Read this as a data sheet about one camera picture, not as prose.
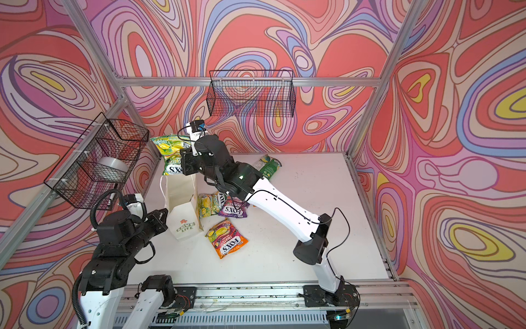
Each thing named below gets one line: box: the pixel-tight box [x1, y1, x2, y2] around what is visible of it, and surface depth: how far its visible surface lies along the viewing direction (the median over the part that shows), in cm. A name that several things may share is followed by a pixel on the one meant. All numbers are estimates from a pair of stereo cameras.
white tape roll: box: [94, 156, 129, 181], surface depth 73 cm
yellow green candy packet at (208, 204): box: [197, 191, 221, 218], surface depth 96 cm
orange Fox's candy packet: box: [204, 220, 249, 260], surface depth 87 cm
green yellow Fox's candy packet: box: [149, 134, 192, 176], surface depth 62 cm
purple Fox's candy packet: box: [217, 191, 250, 219], surface depth 95 cm
